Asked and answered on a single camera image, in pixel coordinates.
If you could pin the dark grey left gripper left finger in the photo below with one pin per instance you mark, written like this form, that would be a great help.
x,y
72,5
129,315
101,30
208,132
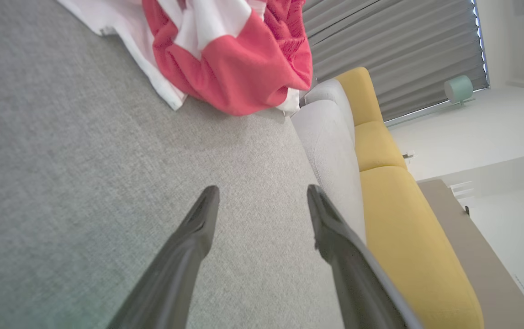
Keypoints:
x,y
177,274

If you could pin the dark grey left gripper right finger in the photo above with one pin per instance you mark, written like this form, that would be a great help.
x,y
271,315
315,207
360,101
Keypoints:
x,y
353,278

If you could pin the red white striped shirt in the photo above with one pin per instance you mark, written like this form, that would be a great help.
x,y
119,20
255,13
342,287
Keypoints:
x,y
243,68

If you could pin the long grey sofa back cushion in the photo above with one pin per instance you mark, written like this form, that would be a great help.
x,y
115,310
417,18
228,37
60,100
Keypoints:
x,y
330,155

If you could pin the beige flat board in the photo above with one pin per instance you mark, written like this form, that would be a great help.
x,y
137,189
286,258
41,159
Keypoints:
x,y
481,274

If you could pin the grey fabric sofa seat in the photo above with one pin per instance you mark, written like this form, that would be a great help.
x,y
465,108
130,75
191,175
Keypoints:
x,y
83,183

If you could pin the short grey sofa back cushion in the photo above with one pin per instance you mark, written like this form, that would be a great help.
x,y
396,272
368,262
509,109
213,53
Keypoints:
x,y
332,91

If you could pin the mint green round lamp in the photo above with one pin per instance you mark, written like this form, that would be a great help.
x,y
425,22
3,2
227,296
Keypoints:
x,y
458,89

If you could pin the grey pleated curtain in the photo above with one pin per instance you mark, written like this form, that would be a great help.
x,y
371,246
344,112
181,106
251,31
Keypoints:
x,y
403,41

